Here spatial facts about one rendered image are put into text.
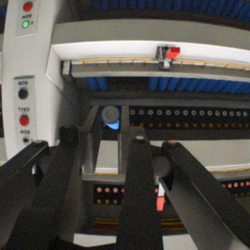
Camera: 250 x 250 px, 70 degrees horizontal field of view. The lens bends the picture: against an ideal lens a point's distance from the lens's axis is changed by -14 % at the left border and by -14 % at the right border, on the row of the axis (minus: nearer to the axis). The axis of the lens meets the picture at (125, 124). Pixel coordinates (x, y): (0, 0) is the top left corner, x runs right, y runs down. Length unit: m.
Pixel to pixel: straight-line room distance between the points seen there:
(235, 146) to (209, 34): 0.19
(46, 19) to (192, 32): 0.23
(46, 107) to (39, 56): 0.08
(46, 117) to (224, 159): 0.30
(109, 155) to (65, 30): 0.21
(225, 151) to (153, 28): 0.23
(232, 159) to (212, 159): 0.04
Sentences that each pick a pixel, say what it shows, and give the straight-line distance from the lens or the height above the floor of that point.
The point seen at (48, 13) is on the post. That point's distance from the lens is 0.35.
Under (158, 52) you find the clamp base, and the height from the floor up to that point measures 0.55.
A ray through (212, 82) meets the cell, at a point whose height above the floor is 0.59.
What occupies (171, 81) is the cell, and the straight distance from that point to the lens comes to 0.40.
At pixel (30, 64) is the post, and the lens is 0.34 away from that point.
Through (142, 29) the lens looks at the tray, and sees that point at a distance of 0.32.
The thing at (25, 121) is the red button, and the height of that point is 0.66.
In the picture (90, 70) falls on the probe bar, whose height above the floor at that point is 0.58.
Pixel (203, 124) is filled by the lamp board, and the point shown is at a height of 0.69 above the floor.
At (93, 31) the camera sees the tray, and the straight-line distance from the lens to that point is 0.33.
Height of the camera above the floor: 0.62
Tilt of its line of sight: 9 degrees up
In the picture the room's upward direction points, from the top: 180 degrees clockwise
